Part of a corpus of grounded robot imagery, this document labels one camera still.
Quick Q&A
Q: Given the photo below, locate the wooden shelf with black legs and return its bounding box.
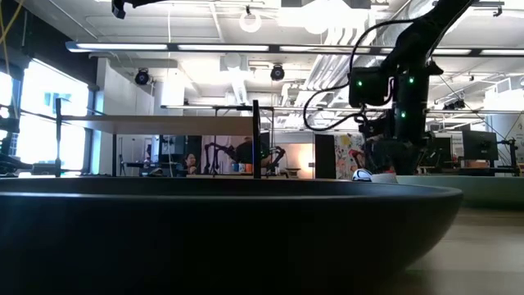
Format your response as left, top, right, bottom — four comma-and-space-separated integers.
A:
55, 98, 263, 180

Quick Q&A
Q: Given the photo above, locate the large black plate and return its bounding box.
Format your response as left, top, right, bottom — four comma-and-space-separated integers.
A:
0, 176, 464, 295

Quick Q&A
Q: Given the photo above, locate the person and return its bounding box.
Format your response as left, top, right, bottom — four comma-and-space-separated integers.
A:
182, 152, 198, 175
235, 137, 271, 167

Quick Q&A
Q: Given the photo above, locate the long ceiling light bar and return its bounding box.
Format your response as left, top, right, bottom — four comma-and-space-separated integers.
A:
65, 40, 524, 57

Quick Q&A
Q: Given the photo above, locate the black upright panel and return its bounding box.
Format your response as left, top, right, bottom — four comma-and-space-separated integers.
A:
314, 134, 337, 179

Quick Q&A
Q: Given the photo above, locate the white ring lamp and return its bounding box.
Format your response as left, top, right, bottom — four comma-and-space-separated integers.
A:
239, 10, 263, 34

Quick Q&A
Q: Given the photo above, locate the colourful patterned poster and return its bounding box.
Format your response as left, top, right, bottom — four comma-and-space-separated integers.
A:
334, 133, 366, 180

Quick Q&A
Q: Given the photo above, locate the black equipment stand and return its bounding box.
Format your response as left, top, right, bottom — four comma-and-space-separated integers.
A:
497, 138, 519, 177

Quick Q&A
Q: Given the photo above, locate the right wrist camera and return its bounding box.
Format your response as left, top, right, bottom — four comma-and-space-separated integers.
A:
359, 112, 394, 140

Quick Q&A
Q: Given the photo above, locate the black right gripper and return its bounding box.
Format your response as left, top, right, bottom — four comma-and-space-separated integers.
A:
370, 122, 429, 176

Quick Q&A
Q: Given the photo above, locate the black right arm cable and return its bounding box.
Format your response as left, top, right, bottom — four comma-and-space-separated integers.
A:
302, 18, 414, 132

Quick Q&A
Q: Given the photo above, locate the black computer monitor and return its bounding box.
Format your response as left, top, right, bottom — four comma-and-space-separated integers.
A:
425, 137, 454, 163
462, 129, 499, 161

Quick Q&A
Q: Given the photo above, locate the hanging yellow cable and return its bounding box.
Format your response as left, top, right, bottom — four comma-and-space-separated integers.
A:
0, 0, 25, 73

